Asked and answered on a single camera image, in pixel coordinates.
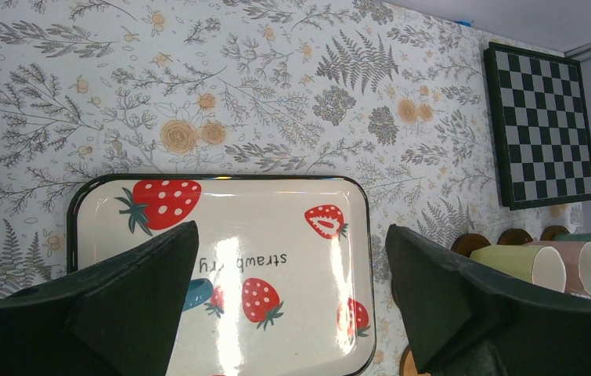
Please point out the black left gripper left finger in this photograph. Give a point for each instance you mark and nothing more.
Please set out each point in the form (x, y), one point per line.
(117, 317)

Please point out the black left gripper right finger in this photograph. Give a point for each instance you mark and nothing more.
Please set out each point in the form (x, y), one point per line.
(463, 318)

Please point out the white cup blue handle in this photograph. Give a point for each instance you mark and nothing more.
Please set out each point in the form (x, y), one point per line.
(199, 292)

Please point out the white cup yellow handle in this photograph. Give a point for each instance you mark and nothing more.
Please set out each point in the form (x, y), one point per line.
(542, 266)

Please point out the brown wooden coaster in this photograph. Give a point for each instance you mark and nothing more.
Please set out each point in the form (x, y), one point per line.
(514, 236)

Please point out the brown ridged coaster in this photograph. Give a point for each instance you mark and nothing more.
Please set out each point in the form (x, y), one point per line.
(551, 232)
(469, 242)

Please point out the white cup pink front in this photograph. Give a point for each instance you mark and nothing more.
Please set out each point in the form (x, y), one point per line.
(576, 256)

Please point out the cream tray with black rim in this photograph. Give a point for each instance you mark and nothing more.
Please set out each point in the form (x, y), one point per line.
(288, 257)

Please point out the black white chessboard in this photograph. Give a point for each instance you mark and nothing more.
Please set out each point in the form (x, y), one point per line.
(540, 126)

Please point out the light bamboo coaster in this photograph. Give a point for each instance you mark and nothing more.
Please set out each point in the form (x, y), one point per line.
(407, 365)

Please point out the floral tablecloth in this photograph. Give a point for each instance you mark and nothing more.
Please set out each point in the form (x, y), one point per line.
(393, 98)

